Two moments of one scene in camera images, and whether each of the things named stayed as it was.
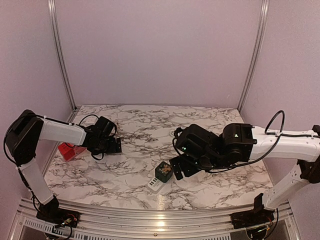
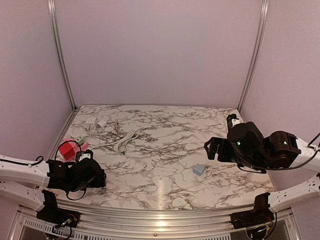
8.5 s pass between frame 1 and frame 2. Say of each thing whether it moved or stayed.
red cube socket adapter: stayed
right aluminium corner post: stayed
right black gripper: moved
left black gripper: moved
